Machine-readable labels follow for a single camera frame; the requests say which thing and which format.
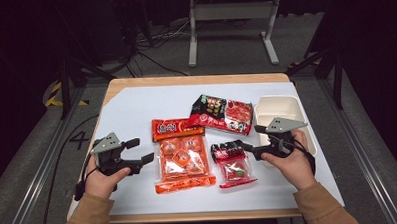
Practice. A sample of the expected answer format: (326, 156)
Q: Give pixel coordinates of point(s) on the aluminium floor rail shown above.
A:
(365, 159)
(38, 177)

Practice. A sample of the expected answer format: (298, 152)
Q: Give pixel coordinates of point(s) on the large orange food packet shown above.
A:
(183, 159)

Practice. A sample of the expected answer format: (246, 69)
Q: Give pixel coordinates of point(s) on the white plastic box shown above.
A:
(276, 107)

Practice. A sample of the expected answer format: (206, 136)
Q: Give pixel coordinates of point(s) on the yellow black hazard tape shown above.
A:
(54, 93)

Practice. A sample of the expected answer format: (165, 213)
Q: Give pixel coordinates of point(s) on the person's right hand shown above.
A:
(297, 168)

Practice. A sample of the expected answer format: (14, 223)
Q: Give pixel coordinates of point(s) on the black and red food packet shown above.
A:
(220, 113)

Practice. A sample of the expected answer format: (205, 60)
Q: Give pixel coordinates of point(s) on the person's left hand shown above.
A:
(100, 183)

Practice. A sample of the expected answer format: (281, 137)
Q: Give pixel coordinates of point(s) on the grey metal stand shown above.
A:
(233, 10)

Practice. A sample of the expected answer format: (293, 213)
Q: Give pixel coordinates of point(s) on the black tripod stand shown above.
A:
(64, 80)
(337, 73)

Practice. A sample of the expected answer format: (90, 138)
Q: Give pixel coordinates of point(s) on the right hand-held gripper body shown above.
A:
(283, 125)

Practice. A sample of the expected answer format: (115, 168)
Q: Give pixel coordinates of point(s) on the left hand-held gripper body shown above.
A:
(105, 144)

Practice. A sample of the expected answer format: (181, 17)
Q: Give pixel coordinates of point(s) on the white table mat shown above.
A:
(142, 104)

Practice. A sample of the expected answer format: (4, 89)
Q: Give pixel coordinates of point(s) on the small red snack packet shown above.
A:
(235, 170)

